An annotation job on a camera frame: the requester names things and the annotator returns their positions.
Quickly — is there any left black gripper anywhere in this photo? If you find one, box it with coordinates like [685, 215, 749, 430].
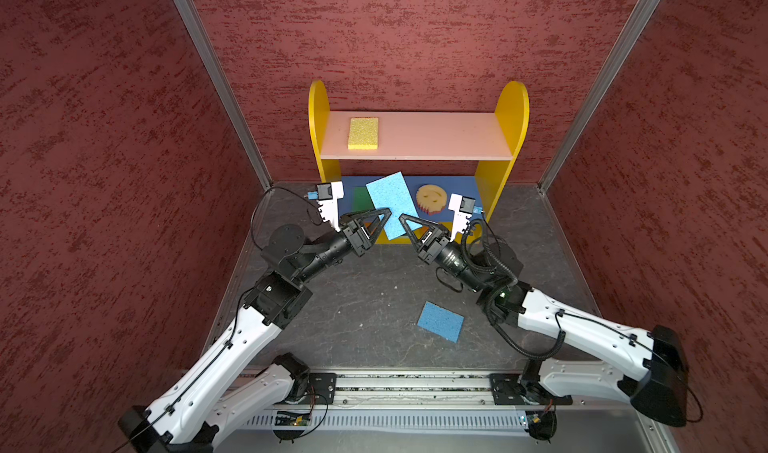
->
[295, 204, 391, 282]

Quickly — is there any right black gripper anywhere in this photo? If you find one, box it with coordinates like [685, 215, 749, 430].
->
[402, 213, 489, 292]

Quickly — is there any round smiley face sponge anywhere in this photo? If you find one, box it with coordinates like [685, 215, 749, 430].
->
[416, 184, 448, 215]

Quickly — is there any light blue sponge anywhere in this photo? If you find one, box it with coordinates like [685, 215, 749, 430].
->
[417, 302, 464, 343]
[366, 172, 418, 240]

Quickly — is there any yellow sponge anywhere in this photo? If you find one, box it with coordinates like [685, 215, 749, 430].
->
[347, 117, 379, 150]

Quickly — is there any bright green sponge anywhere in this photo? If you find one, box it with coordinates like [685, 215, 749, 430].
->
[351, 187, 374, 213]

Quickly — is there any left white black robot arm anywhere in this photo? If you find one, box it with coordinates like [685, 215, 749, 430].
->
[118, 208, 391, 452]

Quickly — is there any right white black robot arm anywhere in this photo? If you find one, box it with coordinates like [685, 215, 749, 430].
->
[399, 214, 697, 427]

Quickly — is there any yellow shelf with coloured boards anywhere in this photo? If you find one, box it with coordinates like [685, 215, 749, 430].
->
[308, 80, 530, 233]

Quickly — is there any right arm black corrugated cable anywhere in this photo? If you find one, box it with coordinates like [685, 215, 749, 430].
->
[434, 218, 568, 360]

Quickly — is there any aluminium mounting rail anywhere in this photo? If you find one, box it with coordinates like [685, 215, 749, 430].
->
[170, 368, 655, 409]

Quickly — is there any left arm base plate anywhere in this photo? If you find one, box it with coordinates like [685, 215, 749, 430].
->
[284, 372, 338, 405]

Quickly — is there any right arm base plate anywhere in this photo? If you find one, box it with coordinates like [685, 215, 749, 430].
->
[489, 373, 573, 407]

